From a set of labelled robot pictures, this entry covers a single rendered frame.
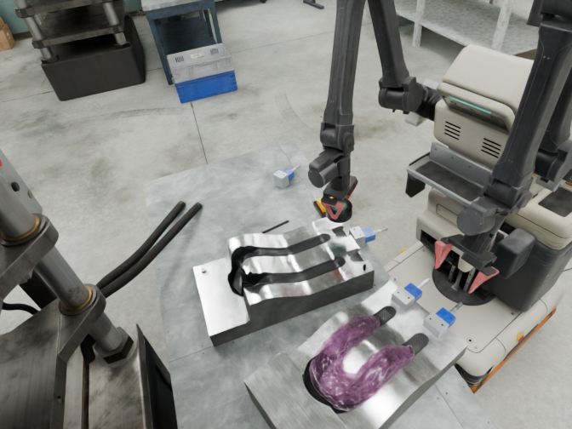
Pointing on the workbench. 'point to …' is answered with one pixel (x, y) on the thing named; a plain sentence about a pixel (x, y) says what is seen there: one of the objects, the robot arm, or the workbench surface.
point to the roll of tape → (341, 212)
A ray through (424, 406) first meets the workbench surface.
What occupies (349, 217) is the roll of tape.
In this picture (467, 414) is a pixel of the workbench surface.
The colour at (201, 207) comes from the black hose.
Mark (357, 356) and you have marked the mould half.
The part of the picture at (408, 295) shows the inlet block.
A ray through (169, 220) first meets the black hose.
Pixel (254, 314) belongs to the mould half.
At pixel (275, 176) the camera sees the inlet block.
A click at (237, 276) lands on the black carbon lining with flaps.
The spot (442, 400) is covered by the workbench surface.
